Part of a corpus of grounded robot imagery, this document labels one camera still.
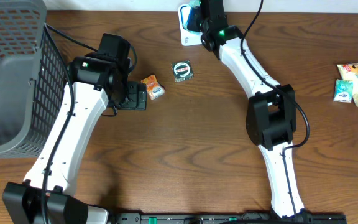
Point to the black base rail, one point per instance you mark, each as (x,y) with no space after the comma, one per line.
(253,217)

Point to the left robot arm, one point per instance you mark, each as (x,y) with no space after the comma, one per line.
(96,82)

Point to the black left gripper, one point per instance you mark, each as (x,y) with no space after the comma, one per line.
(133,103)

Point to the light green pack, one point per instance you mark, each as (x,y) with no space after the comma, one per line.
(191,16)

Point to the dark grey plastic basket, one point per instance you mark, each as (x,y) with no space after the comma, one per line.
(32,77)

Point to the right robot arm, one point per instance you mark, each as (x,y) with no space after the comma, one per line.
(271,110)

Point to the small teal tissue pack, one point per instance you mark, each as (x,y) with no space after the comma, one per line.
(343,91)

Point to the white barcode scanner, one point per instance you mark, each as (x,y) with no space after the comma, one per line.
(188,38)

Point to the orange snack pack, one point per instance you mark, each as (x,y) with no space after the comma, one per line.
(154,89)

